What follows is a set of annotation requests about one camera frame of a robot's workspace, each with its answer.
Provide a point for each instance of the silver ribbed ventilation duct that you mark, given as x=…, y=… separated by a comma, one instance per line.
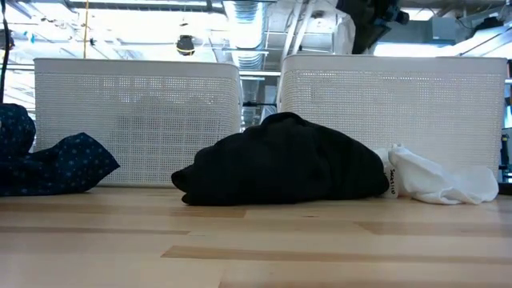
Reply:
x=245, y=24

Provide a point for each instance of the black stand with knobs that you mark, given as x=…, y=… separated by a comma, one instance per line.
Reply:
x=506, y=160

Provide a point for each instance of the plain white sock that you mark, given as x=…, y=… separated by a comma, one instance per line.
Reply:
x=432, y=180

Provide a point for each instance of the black garment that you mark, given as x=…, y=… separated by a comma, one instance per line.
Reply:
x=280, y=160

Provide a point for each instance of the black pendant ceiling lamp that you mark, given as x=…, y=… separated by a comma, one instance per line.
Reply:
x=185, y=45

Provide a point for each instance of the white sock with lettering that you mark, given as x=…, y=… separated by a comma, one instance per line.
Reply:
x=390, y=180

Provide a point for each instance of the navy dotted garment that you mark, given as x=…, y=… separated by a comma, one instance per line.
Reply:
x=60, y=168

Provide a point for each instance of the white perforated plastic bin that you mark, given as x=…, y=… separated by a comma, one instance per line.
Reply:
x=400, y=100
x=140, y=120

